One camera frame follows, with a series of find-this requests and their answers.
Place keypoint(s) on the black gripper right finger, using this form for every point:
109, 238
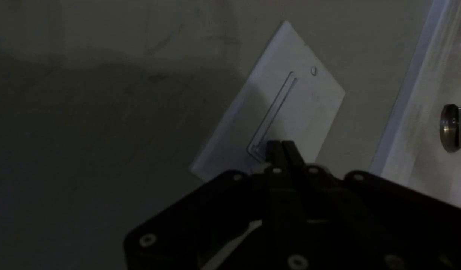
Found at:
369, 226

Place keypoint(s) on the white light switch plate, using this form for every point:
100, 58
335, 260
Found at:
299, 115

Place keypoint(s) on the round metal knob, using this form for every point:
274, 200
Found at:
452, 128

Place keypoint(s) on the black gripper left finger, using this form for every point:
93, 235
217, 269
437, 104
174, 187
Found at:
229, 226

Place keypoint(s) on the white rocker light switch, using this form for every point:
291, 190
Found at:
274, 113

